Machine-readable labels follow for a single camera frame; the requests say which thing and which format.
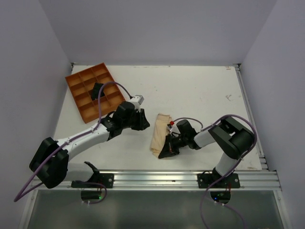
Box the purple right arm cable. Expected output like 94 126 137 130
173 114 257 229

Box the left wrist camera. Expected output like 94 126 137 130
130 95 144 110

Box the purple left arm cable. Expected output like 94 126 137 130
13 81 135 205

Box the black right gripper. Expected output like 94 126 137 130
158 133 187 158

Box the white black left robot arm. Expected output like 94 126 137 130
29 95 150 189

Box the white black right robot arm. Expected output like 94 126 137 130
158 114 257 187

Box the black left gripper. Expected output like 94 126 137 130
122 107 149 130

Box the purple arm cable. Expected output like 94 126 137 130
13 81 135 205
173 114 257 229

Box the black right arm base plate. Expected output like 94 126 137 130
197 172 241 188

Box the orange compartment tray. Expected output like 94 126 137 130
65 63 125 123

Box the black rolled garment in tray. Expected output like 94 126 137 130
91 82 105 101

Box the aluminium mounting rail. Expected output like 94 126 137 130
30 169 283 191

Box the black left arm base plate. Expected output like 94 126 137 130
71 173 114 188

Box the cream beige underwear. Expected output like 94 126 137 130
150 113 172 158

